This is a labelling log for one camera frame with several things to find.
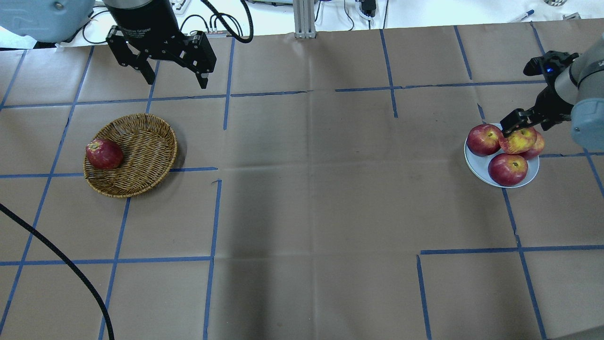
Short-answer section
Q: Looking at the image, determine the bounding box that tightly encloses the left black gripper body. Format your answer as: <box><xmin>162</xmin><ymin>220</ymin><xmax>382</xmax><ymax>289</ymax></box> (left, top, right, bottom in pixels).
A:
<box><xmin>104</xmin><ymin>0</ymin><xmax>199</xmax><ymax>70</ymax></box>

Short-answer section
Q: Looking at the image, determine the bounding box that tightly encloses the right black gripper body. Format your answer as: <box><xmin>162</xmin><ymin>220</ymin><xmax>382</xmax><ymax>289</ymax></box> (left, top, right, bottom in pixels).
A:
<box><xmin>531</xmin><ymin>85</ymin><xmax>573</xmax><ymax>131</ymax></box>

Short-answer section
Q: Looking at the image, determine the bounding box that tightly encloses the red yellow striped apple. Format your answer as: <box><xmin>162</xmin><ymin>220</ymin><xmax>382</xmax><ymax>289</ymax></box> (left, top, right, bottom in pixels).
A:
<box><xmin>499</xmin><ymin>127</ymin><xmax>537</xmax><ymax>154</ymax></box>

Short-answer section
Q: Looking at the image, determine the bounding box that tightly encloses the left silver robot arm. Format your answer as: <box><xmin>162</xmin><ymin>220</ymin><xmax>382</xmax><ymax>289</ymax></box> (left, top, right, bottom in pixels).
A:
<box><xmin>0</xmin><ymin>0</ymin><xmax>217</xmax><ymax>89</ymax></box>

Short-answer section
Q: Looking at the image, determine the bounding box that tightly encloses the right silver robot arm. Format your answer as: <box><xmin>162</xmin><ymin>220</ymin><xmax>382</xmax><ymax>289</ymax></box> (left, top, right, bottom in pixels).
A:
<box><xmin>500</xmin><ymin>36</ymin><xmax>604</xmax><ymax>151</ymax></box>

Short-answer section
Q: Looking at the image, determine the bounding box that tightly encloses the red apple on plate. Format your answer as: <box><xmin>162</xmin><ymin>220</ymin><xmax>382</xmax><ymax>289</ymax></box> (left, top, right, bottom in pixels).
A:
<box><xmin>519</xmin><ymin>131</ymin><xmax>545</xmax><ymax>161</ymax></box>
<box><xmin>466</xmin><ymin>124</ymin><xmax>503</xmax><ymax>157</ymax></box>
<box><xmin>487</xmin><ymin>153</ymin><xmax>529</xmax><ymax>187</ymax></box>

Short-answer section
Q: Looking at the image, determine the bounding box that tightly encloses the light blue plate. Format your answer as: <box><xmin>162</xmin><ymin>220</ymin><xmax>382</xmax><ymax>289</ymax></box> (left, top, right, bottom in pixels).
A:
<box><xmin>464</xmin><ymin>124</ymin><xmax>539</xmax><ymax>188</ymax></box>

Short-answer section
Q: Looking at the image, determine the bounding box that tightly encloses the woven wicker basket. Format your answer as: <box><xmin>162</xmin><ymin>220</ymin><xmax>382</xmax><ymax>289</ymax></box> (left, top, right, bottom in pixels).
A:
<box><xmin>83</xmin><ymin>113</ymin><xmax>178</xmax><ymax>198</ymax></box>

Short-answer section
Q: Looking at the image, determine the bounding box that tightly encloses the dark red apple in basket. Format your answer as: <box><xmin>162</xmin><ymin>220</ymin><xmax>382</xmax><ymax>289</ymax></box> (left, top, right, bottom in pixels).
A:
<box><xmin>85</xmin><ymin>138</ymin><xmax>124</xmax><ymax>170</ymax></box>

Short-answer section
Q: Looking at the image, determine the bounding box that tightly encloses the white keyboard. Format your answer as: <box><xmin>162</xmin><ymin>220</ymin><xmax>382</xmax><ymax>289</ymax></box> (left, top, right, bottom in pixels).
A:
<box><xmin>169</xmin><ymin>0</ymin><xmax>192</xmax><ymax>15</ymax></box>

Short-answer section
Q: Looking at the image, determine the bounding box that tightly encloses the blue white pen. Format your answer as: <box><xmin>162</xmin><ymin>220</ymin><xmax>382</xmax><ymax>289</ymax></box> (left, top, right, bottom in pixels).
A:
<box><xmin>508</xmin><ymin>9</ymin><xmax>535</xmax><ymax>23</ymax></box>

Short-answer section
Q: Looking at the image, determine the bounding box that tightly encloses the black power adapter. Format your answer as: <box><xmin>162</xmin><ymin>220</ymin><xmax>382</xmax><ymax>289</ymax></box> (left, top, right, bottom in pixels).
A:
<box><xmin>358</xmin><ymin>0</ymin><xmax>377</xmax><ymax>20</ymax></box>

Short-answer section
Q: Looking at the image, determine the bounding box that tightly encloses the black braided camera cable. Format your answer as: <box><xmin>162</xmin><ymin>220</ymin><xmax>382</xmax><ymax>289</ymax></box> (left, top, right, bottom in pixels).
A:
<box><xmin>201</xmin><ymin>0</ymin><xmax>254</xmax><ymax>44</ymax></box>

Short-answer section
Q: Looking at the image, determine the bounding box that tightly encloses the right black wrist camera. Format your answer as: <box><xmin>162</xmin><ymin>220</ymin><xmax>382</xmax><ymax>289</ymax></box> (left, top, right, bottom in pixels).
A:
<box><xmin>523</xmin><ymin>51</ymin><xmax>580</xmax><ymax>87</ymax></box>

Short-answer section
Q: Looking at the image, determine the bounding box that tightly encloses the aluminium frame post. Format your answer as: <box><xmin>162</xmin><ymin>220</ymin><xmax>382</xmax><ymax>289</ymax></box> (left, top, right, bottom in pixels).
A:
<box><xmin>293</xmin><ymin>0</ymin><xmax>317</xmax><ymax>39</ymax></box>

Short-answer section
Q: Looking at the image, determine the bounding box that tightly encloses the right camera black cable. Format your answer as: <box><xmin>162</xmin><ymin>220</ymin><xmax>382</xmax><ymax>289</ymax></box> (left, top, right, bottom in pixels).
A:
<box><xmin>0</xmin><ymin>203</ymin><xmax>115</xmax><ymax>340</ymax></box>

